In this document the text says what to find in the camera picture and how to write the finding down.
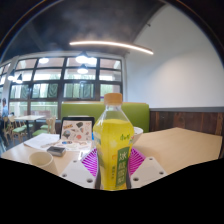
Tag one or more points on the yellow drink bottle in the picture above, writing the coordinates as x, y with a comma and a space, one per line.
111, 143

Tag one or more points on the white bowl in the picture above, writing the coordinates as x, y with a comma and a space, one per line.
138, 135

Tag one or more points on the small dark box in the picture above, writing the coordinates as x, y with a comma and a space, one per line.
56, 151

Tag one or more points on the black pendant lamps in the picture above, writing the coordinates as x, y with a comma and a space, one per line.
82, 58

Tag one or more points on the printed sticker sheet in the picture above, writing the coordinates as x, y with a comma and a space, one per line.
75, 145

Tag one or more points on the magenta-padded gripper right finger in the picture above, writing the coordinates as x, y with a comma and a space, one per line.
146, 171

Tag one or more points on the green bench backrest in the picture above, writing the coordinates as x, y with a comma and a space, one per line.
80, 109

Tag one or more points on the curved linear ceiling light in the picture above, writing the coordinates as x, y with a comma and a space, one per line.
110, 44

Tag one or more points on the dark-framed window wall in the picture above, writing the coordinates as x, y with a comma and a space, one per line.
50, 75

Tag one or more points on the wooden dining table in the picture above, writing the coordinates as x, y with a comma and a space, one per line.
29, 117

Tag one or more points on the white mug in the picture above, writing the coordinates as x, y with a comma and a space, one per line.
41, 160

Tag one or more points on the black tablet with stickers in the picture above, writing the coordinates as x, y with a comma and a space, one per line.
76, 130

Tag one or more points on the wooden chairs with green seats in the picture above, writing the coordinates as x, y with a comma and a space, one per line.
18, 129

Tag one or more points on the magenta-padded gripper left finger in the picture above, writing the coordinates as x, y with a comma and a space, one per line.
80, 173

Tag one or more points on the white paper sheet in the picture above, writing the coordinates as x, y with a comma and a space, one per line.
40, 140

